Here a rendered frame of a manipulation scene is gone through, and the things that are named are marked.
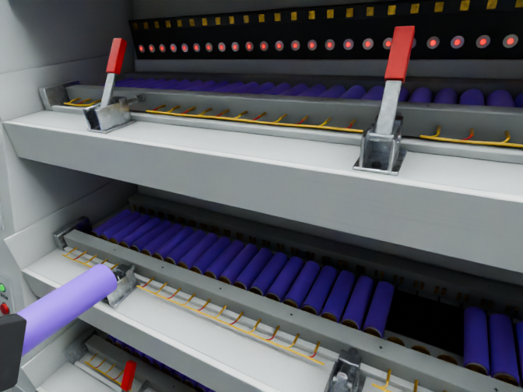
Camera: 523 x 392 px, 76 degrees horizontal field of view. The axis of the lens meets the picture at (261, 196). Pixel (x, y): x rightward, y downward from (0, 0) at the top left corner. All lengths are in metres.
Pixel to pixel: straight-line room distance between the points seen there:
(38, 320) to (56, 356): 0.45
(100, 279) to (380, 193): 0.17
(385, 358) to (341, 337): 0.04
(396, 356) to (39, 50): 0.52
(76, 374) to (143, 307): 0.25
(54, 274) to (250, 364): 0.29
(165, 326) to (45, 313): 0.20
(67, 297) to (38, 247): 0.36
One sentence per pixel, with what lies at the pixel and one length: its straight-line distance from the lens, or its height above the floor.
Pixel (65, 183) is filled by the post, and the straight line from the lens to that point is 0.55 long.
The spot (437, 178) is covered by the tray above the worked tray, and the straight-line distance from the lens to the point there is 0.23.
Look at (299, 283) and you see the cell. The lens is 0.37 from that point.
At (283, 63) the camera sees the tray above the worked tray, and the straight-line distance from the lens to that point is 0.43.
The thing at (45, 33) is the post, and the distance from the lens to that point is 0.54.
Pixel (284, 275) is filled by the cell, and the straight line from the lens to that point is 0.38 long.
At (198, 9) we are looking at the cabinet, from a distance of 0.54.
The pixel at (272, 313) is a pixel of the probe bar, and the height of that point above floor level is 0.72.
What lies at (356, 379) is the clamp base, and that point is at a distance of 0.31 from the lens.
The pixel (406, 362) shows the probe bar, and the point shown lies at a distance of 0.32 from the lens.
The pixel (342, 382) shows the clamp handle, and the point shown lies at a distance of 0.30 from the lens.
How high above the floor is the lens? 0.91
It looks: 15 degrees down
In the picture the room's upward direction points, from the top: 4 degrees clockwise
